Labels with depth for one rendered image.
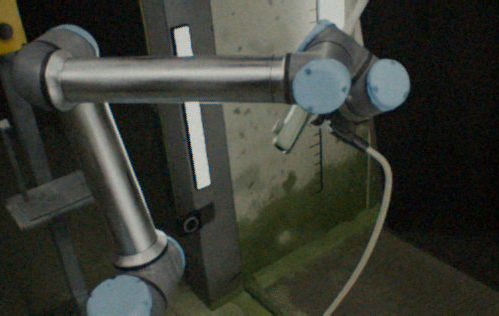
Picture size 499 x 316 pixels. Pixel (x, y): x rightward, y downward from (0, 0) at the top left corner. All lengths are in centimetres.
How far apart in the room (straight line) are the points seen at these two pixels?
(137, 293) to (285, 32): 125
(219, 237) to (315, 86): 152
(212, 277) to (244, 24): 106
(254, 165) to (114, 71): 136
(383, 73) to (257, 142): 127
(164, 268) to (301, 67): 71
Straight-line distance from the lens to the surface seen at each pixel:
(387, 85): 108
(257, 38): 215
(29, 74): 112
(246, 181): 234
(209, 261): 241
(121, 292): 138
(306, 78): 93
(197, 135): 208
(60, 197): 202
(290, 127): 135
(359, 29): 172
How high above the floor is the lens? 180
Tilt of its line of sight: 30 degrees down
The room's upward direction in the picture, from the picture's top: 5 degrees counter-clockwise
